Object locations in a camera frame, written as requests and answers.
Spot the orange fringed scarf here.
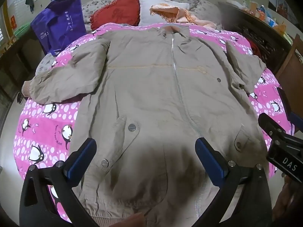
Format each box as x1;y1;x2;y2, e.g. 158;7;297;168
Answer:
149;3;217;30

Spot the brown wooden chair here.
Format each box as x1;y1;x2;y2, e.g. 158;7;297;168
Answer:
276;34;303;138

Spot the beige zip jacket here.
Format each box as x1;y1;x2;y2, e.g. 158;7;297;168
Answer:
22;24;270;227

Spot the red heart-shaped pillow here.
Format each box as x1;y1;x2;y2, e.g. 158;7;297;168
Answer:
89;0;141;31

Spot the purple shopping bag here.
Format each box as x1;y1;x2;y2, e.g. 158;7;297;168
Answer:
30;0;87;57

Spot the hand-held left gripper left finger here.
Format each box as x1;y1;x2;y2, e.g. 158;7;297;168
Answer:
20;138;105;227

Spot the white pillow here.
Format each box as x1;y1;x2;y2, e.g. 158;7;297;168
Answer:
138;0;190;27

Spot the dark carved wooden cabinet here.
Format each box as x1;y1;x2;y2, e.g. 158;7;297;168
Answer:
218;1;293;74

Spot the person's right hand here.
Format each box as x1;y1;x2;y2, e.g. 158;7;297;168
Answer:
272;177;303;227

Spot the dark wooden side table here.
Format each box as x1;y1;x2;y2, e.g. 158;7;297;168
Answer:
0;27;50;100

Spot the green plastic crate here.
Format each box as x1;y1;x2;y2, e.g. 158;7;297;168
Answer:
13;25;32;37

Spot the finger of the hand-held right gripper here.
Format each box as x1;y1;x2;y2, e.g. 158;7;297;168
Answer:
258;113;288;139
276;86;297;135

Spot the pink penguin print blanket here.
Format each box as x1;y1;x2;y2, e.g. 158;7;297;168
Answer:
14;22;295;223

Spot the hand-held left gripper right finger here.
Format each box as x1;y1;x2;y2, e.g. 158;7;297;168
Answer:
188;137;272;227

